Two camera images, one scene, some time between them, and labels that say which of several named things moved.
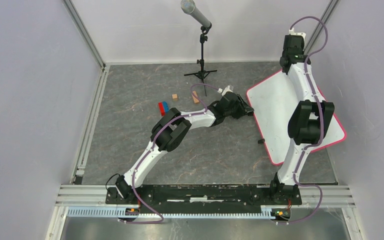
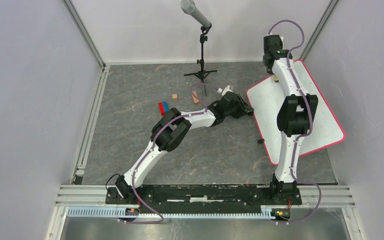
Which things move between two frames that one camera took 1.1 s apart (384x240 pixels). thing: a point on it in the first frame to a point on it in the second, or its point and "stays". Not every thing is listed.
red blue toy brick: x=164 y=107 stays
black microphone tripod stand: x=202 y=73 stays
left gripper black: x=242 y=106 stays
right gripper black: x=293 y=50 to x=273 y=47
